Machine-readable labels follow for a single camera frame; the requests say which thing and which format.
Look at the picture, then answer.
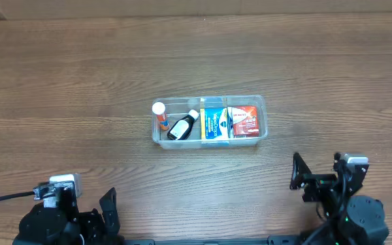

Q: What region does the red medicine box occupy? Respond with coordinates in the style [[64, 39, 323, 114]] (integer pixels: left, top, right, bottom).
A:
[[228, 105, 259, 136]]

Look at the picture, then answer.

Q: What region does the blue cough drops box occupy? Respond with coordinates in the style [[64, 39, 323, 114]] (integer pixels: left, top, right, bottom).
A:
[[201, 108, 231, 140]]

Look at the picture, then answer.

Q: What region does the dark syrup bottle white cap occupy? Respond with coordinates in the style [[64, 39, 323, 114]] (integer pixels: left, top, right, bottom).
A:
[[167, 110, 199, 140]]

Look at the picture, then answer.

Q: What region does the orange tube white cap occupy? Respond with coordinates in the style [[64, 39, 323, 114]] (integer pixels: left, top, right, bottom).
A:
[[152, 101, 169, 131]]

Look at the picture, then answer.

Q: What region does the white medicine box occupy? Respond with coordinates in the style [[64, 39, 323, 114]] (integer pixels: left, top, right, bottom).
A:
[[233, 133, 259, 138]]

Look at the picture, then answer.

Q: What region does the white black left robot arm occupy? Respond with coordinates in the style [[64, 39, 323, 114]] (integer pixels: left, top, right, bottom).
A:
[[13, 187, 125, 245]]

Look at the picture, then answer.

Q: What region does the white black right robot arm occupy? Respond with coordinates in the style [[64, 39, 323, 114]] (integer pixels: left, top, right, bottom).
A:
[[290, 152, 389, 245]]

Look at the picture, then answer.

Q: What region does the clear plastic container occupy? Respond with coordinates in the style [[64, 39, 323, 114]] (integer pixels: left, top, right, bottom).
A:
[[152, 95, 269, 150]]

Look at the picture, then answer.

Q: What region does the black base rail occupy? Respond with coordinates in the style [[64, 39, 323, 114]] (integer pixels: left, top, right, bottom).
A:
[[122, 235, 304, 245]]

